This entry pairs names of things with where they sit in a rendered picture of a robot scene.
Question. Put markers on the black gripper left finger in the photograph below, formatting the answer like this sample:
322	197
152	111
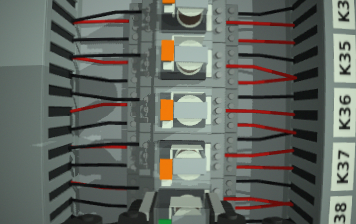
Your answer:
140	212

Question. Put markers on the grey relay panel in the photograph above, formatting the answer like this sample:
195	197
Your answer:
42	43

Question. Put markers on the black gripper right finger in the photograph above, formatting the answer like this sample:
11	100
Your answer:
218	215

